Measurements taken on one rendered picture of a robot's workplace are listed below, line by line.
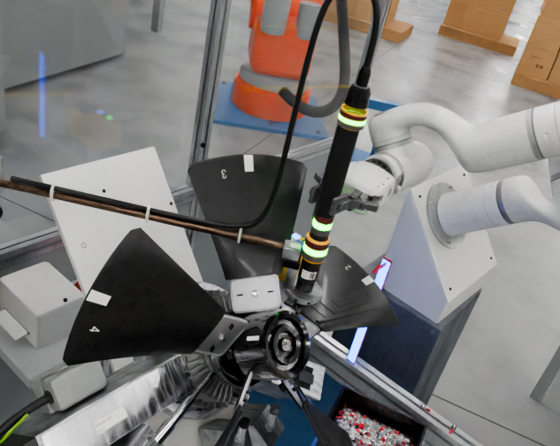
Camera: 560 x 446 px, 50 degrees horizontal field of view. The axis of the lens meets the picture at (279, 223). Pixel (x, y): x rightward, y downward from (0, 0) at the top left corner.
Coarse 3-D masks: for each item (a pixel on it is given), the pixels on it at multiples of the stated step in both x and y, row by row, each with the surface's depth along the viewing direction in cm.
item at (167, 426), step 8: (208, 376) 108; (200, 384) 107; (200, 392) 106; (184, 400) 104; (192, 400) 105; (184, 408) 103; (176, 416) 102; (168, 424) 100; (176, 424) 102; (160, 432) 99; (168, 432) 100; (160, 440) 99
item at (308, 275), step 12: (360, 72) 90; (360, 84) 90; (348, 96) 92; (360, 96) 90; (360, 108) 91; (312, 264) 106; (300, 276) 109; (312, 276) 108; (300, 288) 110; (312, 288) 111
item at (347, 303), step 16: (336, 256) 134; (320, 272) 129; (336, 272) 130; (352, 272) 132; (336, 288) 126; (352, 288) 128; (368, 288) 131; (288, 304) 120; (320, 304) 121; (336, 304) 122; (352, 304) 124; (368, 304) 127; (384, 304) 130; (320, 320) 117; (336, 320) 119; (352, 320) 121; (368, 320) 123; (384, 320) 126
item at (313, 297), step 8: (288, 240) 108; (288, 248) 106; (288, 256) 106; (296, 256) 106; (288, 264) 107; (296, 264) 106; (288, 272) 108; (296, 272) 108; (288, 280) 109; (296, 280) 113; (288, 288) 110; (320, 288) 112; (288, 296) 110; (296, 296) 109; (304, 296) 109; (312, 296) 110; (320, 296) 110; (304, 304) 109
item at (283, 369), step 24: (264, 312) 107; (288, 312) 106; (240, 336) 105; (264, 336) 101; (288, 336) 106; (216, 360) 107; (240, 360) 105; (264, 360) 101; (288, 360) 104; (240, 384) 110
